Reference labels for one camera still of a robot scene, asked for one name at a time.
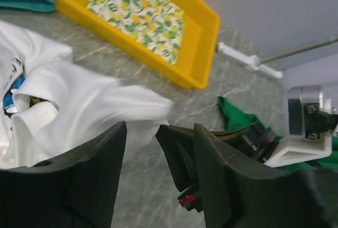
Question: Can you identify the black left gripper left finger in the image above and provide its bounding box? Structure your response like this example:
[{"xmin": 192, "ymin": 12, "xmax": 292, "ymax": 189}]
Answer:
[{"xmin": 1, "ymin": 122, "xmax": 127, "ymax": 227}]

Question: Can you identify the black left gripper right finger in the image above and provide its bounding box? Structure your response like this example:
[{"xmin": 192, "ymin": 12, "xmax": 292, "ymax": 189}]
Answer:
[{"xmin": 193, "ymin": 124, "xmax": 337, "ymax": 227}]

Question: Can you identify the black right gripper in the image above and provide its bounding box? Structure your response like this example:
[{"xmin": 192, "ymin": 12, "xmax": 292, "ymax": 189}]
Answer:
[{"xmin": 155, "ymin": 121, "xmax": 279, "ymax": 212}]

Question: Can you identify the white daisy print t-shirt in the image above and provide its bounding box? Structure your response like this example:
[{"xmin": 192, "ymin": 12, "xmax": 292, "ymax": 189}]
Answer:
[{"xmin": 1, "ymin": 21, "xmax": 173, "ymax": 169}]

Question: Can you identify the green t-shirt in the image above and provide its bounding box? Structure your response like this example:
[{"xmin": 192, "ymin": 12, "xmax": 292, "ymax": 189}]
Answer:
[{"xmin": 217, "ymin": 96, "xmax": 337, "ymax": 169}]

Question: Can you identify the metal clothes rack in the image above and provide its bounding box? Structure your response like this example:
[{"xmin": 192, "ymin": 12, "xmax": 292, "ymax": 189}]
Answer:
[{"xmin": 215, "ymin": 35, "xmax": 337, "ymax": 79}]

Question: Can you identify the yellow plastic tray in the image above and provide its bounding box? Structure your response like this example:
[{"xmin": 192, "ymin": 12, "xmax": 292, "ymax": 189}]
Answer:
[{"xmin": 55, "ymin": 0, "xmax": 220, "ymax": 89}]

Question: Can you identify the lemon print folded cloth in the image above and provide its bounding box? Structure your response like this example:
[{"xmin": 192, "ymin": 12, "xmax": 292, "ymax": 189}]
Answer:
[{"xmin": 87, "ymin": 0, "xmax": 185, "ymax": 64}]

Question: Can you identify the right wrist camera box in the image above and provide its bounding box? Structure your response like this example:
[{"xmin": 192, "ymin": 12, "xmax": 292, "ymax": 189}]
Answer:
[{"xmin": 265, "ymin": 85, "xmax": 337, "ymax": 168}]

